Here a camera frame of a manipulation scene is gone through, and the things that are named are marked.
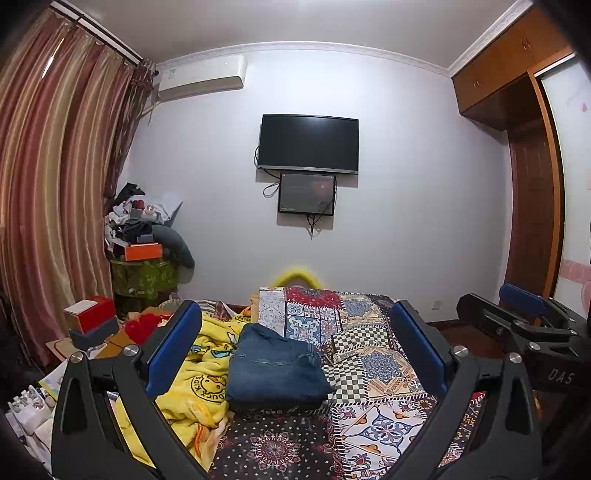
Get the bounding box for orange box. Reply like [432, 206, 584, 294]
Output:
[124, 243, 164, 261]

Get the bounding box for white air conditioner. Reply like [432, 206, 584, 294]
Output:
[156, 54, 248, 102]

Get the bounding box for black wall television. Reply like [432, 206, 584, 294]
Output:
[257, 113, 360, 176]

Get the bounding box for small black wall monitor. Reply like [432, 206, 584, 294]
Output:
[277, 171, 336, 217]

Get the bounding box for white sliding wardrobe door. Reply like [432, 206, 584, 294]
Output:
[539, 59, 591, 321]

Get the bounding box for red plush toy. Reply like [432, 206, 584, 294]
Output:
[122, 308, 175, 346]

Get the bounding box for green patterned cloth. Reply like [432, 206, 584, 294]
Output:
[110, 257, 180, 302]

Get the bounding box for dark grey box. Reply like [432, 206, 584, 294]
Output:
[69, 318, 121, 350]

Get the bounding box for black monitor cables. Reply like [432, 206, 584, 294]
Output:
[254, 145, 340, 241]

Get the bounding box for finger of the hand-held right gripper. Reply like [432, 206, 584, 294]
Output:
[498, 283, 580, 329]
[456, 292, 575, 357]

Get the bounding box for blue denim jeans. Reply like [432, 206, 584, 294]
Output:
[225, 323, 335, 409]

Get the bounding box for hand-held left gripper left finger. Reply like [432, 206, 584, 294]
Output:
[52, 300, 214, 480]

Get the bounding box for patchwork printed blanket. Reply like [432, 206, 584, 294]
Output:
[252, 286, 488, 480]

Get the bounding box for dark floral bedsheet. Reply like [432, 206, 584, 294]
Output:
[210, 406, 347, 480]

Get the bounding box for yellow cartoon blanket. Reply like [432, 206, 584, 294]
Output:
[113, 302, 259, 469]

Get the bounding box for grey neck pillow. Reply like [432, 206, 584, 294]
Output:
[148, 224, 196, 269]

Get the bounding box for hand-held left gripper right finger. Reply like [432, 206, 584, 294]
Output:
[382, 300, 542, 480]

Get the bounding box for brown wooden overhead cabinet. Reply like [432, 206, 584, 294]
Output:
[451, 6, 577, 126]

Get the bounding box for striped brown curtain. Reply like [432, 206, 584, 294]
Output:
[0, 7, 158, 370]

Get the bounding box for red box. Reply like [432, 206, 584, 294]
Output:
[63, 296, 116, 334]

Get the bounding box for pile of clothes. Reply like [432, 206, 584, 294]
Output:
[104, 182, 184, 247]

